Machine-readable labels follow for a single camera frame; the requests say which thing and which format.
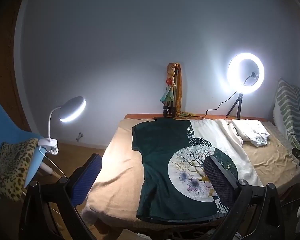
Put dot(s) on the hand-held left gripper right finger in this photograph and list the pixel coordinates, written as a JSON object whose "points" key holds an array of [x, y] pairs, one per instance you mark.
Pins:
{"points": [[218, 180]]}

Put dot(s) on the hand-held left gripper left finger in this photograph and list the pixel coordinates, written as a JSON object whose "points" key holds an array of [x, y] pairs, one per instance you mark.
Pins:
{"points": [[88, 177]]}

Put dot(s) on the green white tree print t-shirt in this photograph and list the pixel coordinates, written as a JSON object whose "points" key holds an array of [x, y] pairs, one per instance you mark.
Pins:
{"points": [[160, 155]]}

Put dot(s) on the beige blanket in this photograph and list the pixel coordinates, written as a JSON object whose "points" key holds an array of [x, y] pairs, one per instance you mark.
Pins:
{"points": [[122, 160]]}

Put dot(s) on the small metal door stopper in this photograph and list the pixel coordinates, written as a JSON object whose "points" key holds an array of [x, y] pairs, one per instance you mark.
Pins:
{"points": [[79, 136]]}

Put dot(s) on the green white striped pillow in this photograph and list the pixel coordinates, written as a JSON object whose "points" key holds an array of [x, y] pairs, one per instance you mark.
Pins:
{"points": [[287, 107]]}

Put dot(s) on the folded white cloth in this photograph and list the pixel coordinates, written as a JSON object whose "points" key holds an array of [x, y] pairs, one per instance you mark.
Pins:
{"points": [[252, 131]]}

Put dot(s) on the white clip desk lamp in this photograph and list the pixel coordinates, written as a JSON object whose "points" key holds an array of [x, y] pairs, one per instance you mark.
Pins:
{"points": [[73, 107]]}

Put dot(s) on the leopard print cloth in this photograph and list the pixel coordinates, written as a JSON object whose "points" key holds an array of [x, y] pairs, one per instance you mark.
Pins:
{"points": [[10, 165]]}

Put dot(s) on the grey black folded tripod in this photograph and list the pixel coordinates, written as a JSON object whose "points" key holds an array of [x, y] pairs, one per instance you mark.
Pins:
{"points": [[170, 102]]}

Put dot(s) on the blue chair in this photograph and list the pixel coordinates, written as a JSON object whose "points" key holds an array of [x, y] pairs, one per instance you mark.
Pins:
{"points": [[7, 120]]}

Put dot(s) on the colourful orange floral cloth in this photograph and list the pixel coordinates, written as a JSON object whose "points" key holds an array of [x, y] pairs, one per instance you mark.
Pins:
{"points": [[179, 85]]}

